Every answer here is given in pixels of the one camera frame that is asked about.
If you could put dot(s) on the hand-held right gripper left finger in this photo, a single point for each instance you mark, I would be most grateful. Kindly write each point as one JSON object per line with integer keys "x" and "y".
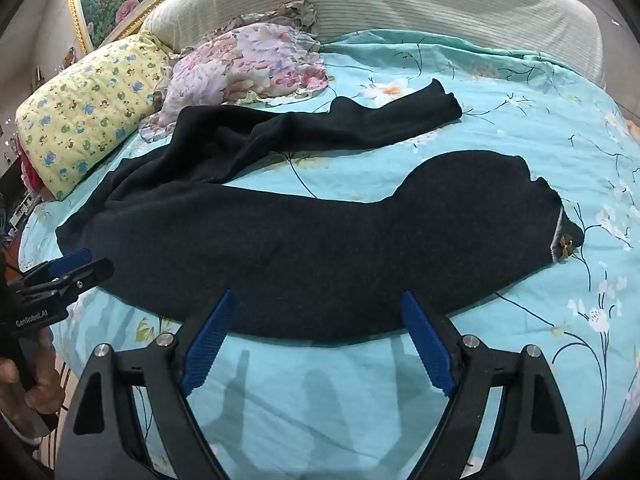
{"x": 207, "y": 345}

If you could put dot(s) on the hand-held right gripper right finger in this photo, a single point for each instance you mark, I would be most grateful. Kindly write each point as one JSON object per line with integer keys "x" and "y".
{"x": 425, "y": 345}

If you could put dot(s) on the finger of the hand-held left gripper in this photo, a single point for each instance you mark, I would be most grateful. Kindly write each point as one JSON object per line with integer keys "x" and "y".
{"x": 70, "y": 261}
{"x": 85, "y": 275}

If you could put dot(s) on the black pants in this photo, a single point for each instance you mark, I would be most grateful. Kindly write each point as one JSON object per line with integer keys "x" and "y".
{"x": 300, "y": 250}

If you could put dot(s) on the person's left forearm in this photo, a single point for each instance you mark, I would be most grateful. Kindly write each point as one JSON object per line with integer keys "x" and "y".
{"x": 20, "y": 425}

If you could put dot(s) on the person's left hand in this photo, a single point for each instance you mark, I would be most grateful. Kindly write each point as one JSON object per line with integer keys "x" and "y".
{"x": 47, "y": 380}

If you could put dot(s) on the red cloth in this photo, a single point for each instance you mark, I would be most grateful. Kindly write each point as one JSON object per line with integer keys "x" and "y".
{"x": 30, "y": 175}

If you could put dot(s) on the yellow cartoon print pillow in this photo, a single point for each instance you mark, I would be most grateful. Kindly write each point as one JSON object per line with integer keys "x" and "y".
{"x": 85, "y": 110}

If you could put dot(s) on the teal floral bed sheet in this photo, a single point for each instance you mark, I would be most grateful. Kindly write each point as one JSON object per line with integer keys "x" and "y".
{"x": 500, "y": 135}

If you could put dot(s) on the pink floral ruffled pillow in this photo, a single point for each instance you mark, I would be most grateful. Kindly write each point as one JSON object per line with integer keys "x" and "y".
{"x": 240, "y": 65}

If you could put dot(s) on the gold framed landscape painting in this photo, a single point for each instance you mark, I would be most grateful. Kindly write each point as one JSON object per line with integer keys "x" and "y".
{"x": 105, "y": 0}

